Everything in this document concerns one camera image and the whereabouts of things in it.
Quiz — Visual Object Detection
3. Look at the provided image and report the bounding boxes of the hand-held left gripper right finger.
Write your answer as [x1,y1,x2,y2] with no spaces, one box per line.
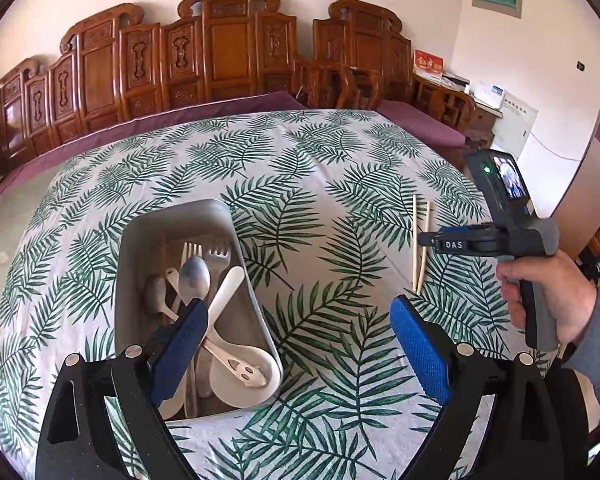
[389,295,566,480]

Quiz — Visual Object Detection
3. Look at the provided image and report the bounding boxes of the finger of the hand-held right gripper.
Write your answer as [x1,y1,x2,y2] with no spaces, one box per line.
[418,227,475,254]

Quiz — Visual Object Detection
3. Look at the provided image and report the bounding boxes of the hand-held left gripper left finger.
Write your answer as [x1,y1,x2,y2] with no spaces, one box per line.
[35,300,211,480]

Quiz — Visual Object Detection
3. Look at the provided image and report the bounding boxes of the bamboo chopstick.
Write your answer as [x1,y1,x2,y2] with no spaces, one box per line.
[417,201,432,295]
[411,196,419,292]

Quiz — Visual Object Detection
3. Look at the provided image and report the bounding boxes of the small white spoon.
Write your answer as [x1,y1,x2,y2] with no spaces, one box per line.
[164,268,182,322]

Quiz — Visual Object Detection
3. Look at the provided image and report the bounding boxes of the white soup spoon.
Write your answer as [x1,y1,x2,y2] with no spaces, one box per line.
[209,344,279,409]

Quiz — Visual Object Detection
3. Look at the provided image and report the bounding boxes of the white smiley plastic spoon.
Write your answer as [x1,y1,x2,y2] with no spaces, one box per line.
[200,335,272,391]

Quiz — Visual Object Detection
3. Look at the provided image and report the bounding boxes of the metal spoon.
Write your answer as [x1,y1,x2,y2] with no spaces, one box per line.
[178,255,212,307]

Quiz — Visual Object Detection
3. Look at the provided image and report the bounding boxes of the white long-handled plastic spoon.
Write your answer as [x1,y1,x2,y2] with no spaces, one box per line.
[195,266,246,342]

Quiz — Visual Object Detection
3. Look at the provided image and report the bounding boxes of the grey utensil container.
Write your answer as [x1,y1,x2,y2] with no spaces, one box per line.
[114,199,285,420]

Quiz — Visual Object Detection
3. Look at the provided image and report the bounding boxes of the metal fork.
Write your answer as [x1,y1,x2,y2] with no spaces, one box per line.
[205,244,232,301]
[181,241,204,273]

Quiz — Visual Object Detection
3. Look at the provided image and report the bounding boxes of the person's right hand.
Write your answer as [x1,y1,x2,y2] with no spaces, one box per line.
[496,249,599,347]

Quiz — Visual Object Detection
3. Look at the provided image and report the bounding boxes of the beige cardboard panel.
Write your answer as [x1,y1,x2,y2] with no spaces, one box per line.
[550,137,600,262]

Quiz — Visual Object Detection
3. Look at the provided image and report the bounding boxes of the wooden side table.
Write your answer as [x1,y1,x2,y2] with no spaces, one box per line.
[472,106,504,147]

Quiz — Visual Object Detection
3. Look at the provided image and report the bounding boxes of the leaf print tablecloth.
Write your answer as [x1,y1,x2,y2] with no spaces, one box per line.
[0,109,556,480]

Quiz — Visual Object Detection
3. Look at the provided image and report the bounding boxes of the purple armchair cushion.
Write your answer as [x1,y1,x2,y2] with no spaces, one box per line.
[377,100,467,149]

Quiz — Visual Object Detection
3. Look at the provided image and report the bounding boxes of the white paper box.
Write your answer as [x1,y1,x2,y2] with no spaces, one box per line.
[469,82,507,110]

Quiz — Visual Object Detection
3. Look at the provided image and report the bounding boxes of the red calendar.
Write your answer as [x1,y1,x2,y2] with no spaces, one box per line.
[413,49,445,84]

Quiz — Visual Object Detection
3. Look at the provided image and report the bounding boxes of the carved wooden armchair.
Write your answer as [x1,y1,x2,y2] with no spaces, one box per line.
[312,0,477,147]

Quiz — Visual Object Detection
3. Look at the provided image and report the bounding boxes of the purple sofa cushion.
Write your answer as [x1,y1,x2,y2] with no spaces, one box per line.
[0,91,309,211]

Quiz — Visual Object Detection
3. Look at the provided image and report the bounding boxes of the long carved wooden sofa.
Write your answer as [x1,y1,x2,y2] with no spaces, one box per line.
[0,0,382,171]

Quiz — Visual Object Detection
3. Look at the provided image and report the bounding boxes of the white cable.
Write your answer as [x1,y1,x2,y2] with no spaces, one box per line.
[532,135,584,162]

